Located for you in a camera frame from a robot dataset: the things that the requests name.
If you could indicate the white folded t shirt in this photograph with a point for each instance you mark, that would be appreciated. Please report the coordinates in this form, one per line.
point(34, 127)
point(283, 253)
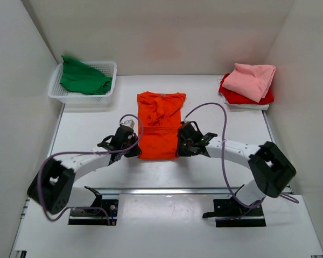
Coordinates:
point(247, 106)

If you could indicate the pink folded t shirt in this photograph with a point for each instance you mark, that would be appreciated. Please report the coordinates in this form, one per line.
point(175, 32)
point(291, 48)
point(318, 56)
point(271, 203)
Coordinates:
point(251, 81)

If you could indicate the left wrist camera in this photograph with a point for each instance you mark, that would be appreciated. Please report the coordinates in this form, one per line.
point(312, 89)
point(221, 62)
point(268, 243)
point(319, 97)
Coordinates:
point(128, 123)

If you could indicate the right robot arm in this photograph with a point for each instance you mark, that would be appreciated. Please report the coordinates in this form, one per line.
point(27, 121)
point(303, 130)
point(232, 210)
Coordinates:
point(270, 168)

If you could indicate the orange t shirt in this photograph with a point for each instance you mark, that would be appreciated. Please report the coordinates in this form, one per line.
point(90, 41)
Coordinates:
point(160, 115)

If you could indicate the white plastic basket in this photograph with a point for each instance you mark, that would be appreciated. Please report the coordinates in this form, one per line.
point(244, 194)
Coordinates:
point(109, 68)

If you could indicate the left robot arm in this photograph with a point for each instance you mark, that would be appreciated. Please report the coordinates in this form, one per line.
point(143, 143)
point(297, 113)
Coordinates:
point(52, 186)

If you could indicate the red folded t shirt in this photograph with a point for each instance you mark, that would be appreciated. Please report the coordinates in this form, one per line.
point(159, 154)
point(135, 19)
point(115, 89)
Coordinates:
point(235, 98)

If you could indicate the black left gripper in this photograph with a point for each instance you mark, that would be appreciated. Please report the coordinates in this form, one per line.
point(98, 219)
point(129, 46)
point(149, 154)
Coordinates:
point(136, 151)

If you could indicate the green t shirt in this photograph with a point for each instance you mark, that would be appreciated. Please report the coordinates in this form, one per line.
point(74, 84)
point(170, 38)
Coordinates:
point(81, 78)

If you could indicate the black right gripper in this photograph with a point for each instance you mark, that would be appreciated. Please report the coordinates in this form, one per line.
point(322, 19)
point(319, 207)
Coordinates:
point(180, 151)

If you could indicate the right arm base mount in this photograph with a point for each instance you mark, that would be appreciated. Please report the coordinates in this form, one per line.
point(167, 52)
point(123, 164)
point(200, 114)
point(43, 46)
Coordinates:
point(228, 213)

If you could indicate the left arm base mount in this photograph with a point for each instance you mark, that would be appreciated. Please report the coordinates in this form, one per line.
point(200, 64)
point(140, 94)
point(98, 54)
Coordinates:
point(91, 207)

